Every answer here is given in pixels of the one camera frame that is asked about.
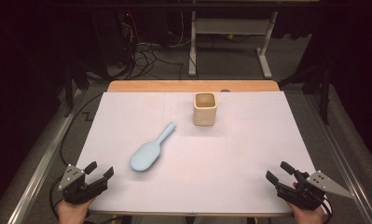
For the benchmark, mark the beige square cup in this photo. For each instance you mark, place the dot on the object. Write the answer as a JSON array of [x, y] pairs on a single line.
[[204, 115]]

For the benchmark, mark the metal floor rail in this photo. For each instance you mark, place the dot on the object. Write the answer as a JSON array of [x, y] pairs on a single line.
[[345, 168], [40, 174]]

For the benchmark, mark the white paper sheet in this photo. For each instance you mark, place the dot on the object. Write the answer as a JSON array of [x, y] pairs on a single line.
[[205, 171]]

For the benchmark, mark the light blue hairbrush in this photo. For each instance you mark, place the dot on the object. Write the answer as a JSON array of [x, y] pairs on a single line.
[[146, 154]]

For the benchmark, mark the black stand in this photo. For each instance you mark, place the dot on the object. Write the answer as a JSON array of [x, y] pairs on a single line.
[[324, 93], [69, 90]]

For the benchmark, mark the person's left hand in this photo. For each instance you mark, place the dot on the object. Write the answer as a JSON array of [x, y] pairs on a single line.
[[73, 214]]

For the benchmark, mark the white metal desk frame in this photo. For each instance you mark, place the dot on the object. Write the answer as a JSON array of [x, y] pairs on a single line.
[[230, 26]]

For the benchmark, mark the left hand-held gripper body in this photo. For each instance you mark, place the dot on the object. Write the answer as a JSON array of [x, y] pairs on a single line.
[[78, 192]]

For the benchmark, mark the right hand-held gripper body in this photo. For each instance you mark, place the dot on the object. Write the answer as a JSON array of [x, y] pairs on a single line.
[[305, 196]]

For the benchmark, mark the person's right hand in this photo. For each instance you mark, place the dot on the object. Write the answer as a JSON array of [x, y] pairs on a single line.
[[309, 217]]

